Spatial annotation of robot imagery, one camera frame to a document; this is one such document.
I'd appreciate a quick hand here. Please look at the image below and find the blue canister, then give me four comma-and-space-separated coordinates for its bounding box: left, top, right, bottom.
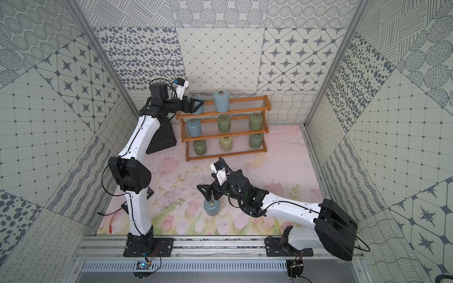
213, 90, 230, 113
204, 199, 221, 217
186, 119, 202, 137
190, 93, 204, 115

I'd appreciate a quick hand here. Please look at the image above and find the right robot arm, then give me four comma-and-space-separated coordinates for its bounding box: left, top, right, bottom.
197, 169, 358, 261

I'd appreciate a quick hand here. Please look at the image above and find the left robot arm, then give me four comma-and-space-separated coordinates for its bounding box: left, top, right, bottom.
107, 77, 204, 249

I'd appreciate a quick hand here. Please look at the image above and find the wooden three-tier shelf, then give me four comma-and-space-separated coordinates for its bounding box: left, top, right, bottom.
176, 96, 271, 162

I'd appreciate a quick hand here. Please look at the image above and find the green canister middle centre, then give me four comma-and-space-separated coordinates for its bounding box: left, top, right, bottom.
217, 114, 231, 133

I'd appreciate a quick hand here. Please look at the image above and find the green canister bottom left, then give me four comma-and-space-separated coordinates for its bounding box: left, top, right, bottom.
193, 139, 207, 156

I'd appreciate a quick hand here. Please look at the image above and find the black plastic case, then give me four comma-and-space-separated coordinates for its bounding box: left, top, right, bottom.
146, 117, 177, 154

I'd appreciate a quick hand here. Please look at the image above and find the light green canister bottom centre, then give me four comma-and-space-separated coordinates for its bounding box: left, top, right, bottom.
219, 136, 233, 152

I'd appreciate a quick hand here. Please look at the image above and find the green canister bottom right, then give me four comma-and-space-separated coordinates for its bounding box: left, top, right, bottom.
249, 133, 264, 149

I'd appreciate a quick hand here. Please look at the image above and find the green canister middle right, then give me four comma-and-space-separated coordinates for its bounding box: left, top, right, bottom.
248, 113, 264, 131

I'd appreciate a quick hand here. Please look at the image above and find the left controller board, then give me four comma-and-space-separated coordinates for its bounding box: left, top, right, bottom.
133, 261, 152, 279

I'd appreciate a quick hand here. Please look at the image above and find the controller board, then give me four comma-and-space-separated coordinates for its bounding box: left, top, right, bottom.
286, 259, 304, 279
133, 261, 152, 279

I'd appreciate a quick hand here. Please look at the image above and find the right controller board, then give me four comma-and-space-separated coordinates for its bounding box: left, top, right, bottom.
286, 259, 304, 279

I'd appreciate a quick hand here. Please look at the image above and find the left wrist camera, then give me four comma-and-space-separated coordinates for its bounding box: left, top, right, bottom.
173, 77, 189, 100

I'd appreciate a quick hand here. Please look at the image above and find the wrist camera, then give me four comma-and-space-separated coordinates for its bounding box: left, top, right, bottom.
210, 161, 227, 186
173, 77, 189, 100

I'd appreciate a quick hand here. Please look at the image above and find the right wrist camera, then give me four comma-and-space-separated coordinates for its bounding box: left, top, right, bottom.
210, 161, 227, 186

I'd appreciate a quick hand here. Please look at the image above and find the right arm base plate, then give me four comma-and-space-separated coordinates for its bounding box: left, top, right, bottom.
264, 236, 314, 257

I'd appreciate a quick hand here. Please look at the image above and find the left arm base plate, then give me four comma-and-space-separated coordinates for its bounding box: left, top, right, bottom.
123, 234, 175, 258

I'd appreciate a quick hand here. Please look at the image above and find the aluminium mounting rail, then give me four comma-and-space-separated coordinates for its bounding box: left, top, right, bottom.
72, 235, 365, 261

